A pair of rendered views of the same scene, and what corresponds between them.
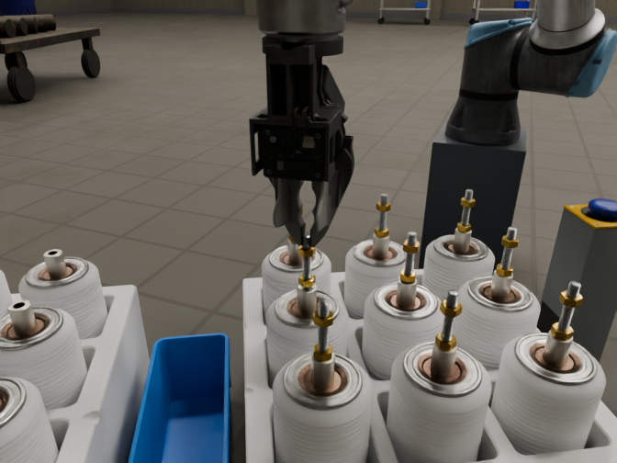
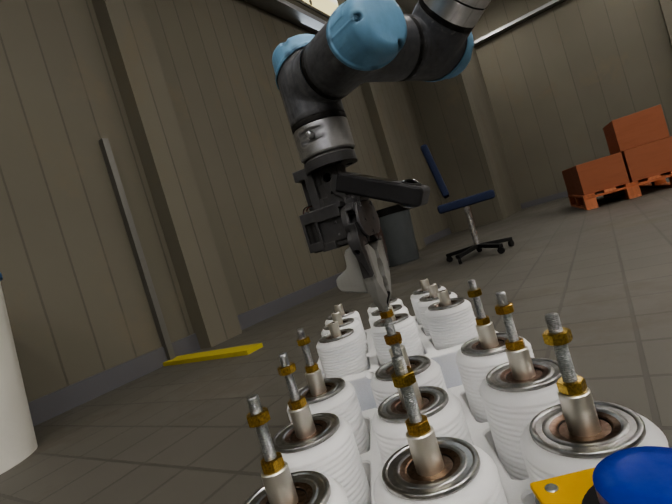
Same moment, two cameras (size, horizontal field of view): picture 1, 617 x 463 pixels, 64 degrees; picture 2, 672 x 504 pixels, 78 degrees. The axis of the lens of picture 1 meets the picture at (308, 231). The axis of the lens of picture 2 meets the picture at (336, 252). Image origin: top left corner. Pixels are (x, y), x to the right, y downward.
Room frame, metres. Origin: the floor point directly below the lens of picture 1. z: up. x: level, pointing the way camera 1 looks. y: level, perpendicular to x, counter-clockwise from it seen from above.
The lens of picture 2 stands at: (0.55, -0.55, 0.44)
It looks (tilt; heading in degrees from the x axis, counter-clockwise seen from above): 1 degrees down; 102
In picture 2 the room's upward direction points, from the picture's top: 17 degrees counter-clockwise
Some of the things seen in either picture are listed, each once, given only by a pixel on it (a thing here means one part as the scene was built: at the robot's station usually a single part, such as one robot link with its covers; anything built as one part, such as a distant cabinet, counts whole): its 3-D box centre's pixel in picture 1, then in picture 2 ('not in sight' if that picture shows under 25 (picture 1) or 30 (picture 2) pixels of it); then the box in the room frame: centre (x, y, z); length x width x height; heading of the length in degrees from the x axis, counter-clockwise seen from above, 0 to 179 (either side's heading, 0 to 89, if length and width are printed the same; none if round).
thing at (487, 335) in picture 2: (296, 250); (487, 335); (0.60, 0.02, 0.26); 0.02 x 0.02 x 0.03
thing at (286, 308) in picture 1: (307, 308); (402, 368); (0.48, 0.00, 0.25); 0.08 x 0.08 x 0.01
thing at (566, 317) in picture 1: (566, 316); (265, 441); (0.39, -0.25, 0.30); 0.01 x 0.01 x 0.08
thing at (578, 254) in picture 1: (574, 311); not in sight; (0.61, -0.39, 0.16); 0.07 x 0.07 x 0.31; 7
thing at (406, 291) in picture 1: (406, 291); (409, 392); (0.49, -0.12, 0.26); 0.02 x 0.02 x 0.03
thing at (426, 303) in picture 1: (405, 300); (412, 404); (0.49, -0.12, 0.25); 0.08 x 0.08 x 0.01
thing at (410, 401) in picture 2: (507, 256); (411, 403); (0.51, -0.23, 0.30); 0.01 x 0.01 x 0.08
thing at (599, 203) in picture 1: (604, 210); (666, 503); (0.61, -0.39, 0.32); 0.04 x 0.04 x 0.02
